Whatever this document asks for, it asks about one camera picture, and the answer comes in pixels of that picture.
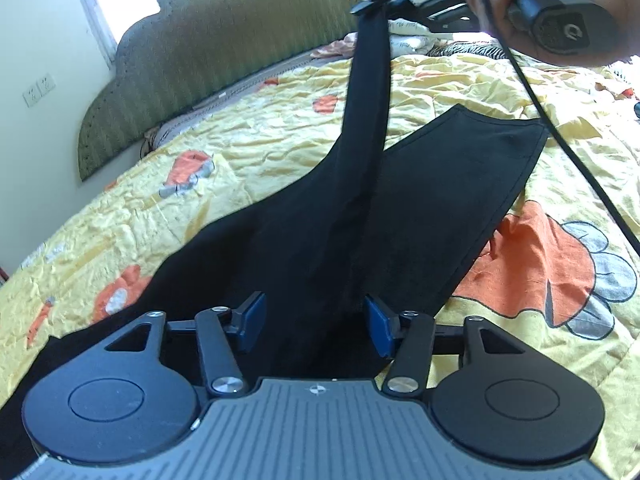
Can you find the white wall socket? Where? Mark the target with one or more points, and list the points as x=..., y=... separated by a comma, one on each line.
x=39, y=90

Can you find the black white striped cloth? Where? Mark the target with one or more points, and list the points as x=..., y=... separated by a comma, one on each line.
x=470, y=51

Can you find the orange flowered pillow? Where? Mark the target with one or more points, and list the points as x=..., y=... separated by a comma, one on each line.
x=335, y=47

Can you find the yellow printed bedsheet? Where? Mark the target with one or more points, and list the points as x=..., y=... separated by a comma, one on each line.
x=250, y=150

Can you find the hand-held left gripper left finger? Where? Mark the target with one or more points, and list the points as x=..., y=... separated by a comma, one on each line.
x=256, y=312

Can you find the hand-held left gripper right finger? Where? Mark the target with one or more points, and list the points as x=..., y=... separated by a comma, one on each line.
x=376, y=322

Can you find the black pants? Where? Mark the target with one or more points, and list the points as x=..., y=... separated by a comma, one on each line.
x=325, y=210

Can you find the green padded headboard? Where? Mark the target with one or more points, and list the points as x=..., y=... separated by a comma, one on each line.
x=200, y=50

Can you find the grey patterned mattress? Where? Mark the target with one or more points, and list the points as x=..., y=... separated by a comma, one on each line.
x=220, y=102

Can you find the bright window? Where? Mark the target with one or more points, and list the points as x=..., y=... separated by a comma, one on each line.
x=92, y=0

